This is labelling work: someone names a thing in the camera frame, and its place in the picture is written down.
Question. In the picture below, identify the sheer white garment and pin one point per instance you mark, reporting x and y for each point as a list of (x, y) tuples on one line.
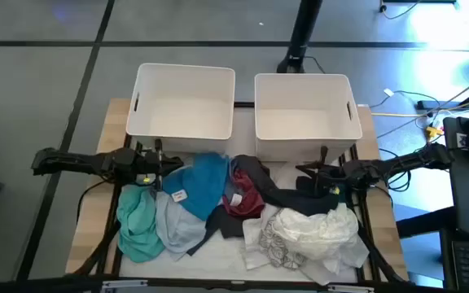
[(340, 268)]

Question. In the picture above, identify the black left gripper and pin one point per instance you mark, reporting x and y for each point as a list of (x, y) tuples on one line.
[(149, 163)]

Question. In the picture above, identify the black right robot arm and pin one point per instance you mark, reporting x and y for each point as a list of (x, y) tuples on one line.
[(405, 163)]

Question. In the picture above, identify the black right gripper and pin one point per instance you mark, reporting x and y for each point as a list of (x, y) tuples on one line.
[(340, 173)]

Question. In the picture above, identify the blue cloth garment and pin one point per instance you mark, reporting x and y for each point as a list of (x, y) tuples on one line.
[(202, 183)]

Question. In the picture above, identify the maroon garment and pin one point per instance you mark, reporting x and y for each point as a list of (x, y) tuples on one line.
[(251, 199)]

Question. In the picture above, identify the white power plug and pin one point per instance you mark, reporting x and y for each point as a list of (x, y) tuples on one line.
[(388, 92)]

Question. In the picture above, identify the teal garment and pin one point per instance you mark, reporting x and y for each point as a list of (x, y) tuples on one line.
[(137, 228)]

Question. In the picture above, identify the black garment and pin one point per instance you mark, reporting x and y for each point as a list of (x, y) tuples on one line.
[(228, 226)]

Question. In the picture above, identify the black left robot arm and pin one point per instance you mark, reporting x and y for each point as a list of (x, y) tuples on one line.
[(75, 160)]

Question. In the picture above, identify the white perforated plastic bin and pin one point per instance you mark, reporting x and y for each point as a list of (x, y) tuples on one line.
[(181, 106), (303, 118)]

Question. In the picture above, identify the black pole stand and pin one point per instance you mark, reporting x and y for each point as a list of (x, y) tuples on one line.
[(303, 32)]

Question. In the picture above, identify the plain white garment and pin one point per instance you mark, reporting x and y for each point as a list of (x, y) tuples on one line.
[(316, 232)]

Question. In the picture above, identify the slate blue garment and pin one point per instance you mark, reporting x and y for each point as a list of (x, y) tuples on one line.
[(227, 183)]

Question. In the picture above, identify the navy garment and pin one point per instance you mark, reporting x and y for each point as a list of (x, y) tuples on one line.
[(312, 203)]

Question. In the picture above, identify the light blue patterned garment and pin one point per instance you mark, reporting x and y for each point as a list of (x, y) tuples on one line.
[(177, 232)]

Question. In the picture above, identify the white garment grey print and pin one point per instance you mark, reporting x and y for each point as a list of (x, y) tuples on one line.
[(273, 244)]

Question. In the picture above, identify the silver aluminium frame bracket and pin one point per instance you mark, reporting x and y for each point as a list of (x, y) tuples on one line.
[(124, 285), (350, 289)]

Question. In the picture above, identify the black stand legs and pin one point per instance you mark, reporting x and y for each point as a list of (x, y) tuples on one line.
[(434, 104)]

